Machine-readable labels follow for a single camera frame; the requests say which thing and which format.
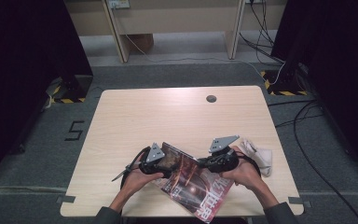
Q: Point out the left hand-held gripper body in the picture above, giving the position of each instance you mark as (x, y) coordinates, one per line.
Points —
(154, 161)

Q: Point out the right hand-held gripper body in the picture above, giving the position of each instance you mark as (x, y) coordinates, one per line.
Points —
(222, 158)

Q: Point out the red glossy magazine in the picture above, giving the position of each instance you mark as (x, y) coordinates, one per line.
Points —
(195, 189)

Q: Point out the beige cloth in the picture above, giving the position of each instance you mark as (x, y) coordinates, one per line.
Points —
(259, 158)

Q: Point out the person's left hand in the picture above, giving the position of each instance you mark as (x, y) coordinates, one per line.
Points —
(141, 182)

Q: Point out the person's right hand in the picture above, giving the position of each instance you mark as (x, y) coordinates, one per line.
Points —
(245, 174)

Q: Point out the grey tape piece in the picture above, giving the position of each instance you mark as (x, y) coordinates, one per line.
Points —
(298, 201)
(66, 199)

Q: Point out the stand base with hazard tape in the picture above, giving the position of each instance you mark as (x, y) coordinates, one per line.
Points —
(284, 85)
(71, 90)

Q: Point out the brown cardboard box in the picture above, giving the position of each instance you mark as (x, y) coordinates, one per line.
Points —
(141, 42)

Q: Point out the beige wooden desk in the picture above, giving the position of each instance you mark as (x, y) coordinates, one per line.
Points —
(174, 18)

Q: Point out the black curtain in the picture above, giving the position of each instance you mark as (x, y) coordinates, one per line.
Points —
(338, 62)
(21, 77)

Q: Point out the white power outlet strip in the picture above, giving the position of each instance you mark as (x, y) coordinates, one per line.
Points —
(118, 3)

